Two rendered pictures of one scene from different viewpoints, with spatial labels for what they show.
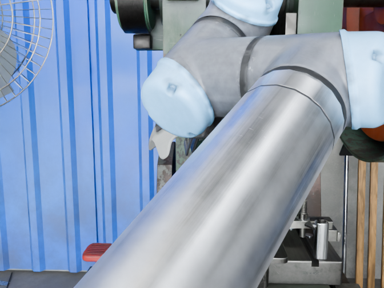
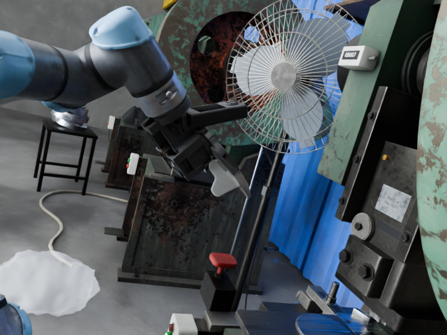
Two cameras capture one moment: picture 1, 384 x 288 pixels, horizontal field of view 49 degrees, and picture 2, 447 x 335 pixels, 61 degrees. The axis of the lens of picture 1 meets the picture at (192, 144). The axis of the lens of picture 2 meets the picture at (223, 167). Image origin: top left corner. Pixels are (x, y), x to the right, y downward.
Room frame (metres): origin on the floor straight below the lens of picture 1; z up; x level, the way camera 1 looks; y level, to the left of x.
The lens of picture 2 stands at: (0.42, -0.64, 1.17)
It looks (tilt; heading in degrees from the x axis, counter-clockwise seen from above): 11 degrees down; 66
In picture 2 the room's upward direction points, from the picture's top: 15 degrees clockwise
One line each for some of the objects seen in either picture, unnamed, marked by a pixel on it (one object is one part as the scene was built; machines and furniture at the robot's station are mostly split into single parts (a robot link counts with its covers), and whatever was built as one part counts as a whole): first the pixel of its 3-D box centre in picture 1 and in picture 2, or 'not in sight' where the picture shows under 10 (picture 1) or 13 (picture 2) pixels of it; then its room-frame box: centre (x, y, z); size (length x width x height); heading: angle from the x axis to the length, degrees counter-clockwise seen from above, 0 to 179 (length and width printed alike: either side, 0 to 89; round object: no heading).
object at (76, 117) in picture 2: not in sight; (66, 143); (0.48, 2.92, 0.40); 0.45 x 0.40 x 0.79; 99
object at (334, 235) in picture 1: (306, 218); not in sight; (1.08, -0.31, 0.76); 0.17 x 0.06 x 0.10; 87
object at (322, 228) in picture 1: (320, 238); not in sight; (0.95, -0.31, 0.75); 0.03 x 0.03 x 0.10; 87
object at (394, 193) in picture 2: not in sight; (404, 219); (1.04, -0.13, 1.04); 0.17 x 0.15 x 0.30; 177
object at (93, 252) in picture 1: (99, 264); (220, 270); (0.87, 0.20, 0.72); 0.07 x 0.06 x 0.08; 177
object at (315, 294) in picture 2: not in sight; (328, 299); (1.09, 0.03, 0.76); 0.17 x 0.06 x 0.10; 87
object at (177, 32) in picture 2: not in sight; (247, 149); (1.53, 1.57, 0.87); 1.53 x 0.99 x 1.74; 175
